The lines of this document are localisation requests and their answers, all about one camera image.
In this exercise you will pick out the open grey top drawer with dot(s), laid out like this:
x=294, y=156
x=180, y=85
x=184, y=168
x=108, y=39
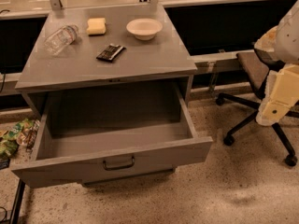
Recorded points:
x=80, y=128

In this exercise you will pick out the black drawer handle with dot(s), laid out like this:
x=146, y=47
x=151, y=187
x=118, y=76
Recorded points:
x=128, y=165

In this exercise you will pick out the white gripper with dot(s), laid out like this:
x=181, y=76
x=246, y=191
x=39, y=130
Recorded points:
x=289, y=36

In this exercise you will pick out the black table leg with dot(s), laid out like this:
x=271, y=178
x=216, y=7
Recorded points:
x=16, y=208

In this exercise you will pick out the white bowl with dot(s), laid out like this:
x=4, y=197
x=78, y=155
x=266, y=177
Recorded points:
x=144, y=29

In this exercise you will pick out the green snack bag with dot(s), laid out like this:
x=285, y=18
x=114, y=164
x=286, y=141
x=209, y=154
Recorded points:
x=23, y=134

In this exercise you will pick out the clear plastic water bottle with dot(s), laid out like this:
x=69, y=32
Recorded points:
x=60, y=39

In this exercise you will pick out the yellow sponge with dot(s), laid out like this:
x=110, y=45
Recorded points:
x=96, y=26

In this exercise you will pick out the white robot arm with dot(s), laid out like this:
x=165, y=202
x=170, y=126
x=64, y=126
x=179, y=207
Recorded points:
x=282, y=41

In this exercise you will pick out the black office chair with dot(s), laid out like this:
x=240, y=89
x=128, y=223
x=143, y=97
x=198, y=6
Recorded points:
x=257, y=64

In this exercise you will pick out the grey drawer cabinet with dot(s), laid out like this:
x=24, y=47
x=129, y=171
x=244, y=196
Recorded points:
x=164, y=56

